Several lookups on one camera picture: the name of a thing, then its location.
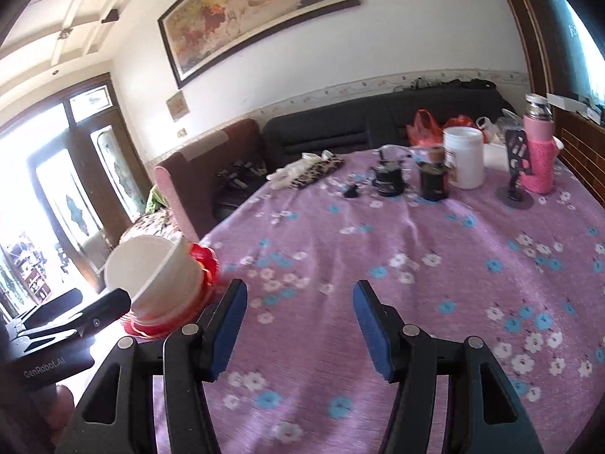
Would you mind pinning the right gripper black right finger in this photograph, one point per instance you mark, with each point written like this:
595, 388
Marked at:
484, 412

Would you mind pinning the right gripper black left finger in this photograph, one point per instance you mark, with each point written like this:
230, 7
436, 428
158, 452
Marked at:
116, 412

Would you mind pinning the large red scalloped plate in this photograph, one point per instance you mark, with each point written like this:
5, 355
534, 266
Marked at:
210, 265

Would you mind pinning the white plastic bowl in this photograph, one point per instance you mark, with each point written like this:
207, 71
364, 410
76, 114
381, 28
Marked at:
160, 276

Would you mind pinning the person's hand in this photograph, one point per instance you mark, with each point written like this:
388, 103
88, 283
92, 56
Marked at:
60, 412

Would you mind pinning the purple floral tablecloth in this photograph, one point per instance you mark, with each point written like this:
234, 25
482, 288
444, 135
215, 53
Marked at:
530, 283

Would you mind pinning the wooden glass door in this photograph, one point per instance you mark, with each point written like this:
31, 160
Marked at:
71, 179

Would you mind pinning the patterned blanket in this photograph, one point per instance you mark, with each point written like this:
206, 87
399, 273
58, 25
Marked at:
161, 223

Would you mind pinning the green cloth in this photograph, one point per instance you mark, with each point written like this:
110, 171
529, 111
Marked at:
155, 201

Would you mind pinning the black phone stand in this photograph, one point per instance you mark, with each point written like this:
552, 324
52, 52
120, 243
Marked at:
518, 163

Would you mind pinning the dark red armchair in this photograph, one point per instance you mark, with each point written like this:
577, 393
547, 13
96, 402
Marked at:
189, 178

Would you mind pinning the dark jar with cork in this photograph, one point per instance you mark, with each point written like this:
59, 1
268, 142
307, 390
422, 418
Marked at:
433, 174

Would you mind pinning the black round jar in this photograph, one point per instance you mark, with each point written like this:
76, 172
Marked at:
388, 176

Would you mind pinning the small black clip object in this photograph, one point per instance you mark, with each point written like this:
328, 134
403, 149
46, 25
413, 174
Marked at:
352, 191

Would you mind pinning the white plastic jar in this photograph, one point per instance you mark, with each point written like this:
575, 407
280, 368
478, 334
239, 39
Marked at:
464, 154

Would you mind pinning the white gloves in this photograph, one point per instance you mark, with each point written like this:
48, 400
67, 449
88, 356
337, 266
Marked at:
283, 176

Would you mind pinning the red plastic bag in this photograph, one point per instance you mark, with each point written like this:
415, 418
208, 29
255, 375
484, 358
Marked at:
426, 131

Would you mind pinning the brick pattern wooden cabinet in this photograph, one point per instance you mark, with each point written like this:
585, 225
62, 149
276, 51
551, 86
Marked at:
583, 142

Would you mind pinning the leopard print pouch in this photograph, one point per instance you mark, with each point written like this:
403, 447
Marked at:
327, 164

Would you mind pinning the pink thermos with knit sleeve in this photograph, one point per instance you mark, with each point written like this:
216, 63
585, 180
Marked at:
538, 124

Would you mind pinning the black leather sofa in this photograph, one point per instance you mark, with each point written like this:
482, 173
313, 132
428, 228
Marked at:
370, 122

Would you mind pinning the framed horse painting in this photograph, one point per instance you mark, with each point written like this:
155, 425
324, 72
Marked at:
197, 34

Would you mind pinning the small wall plaque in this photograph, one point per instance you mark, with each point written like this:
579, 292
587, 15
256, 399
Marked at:
177, 106

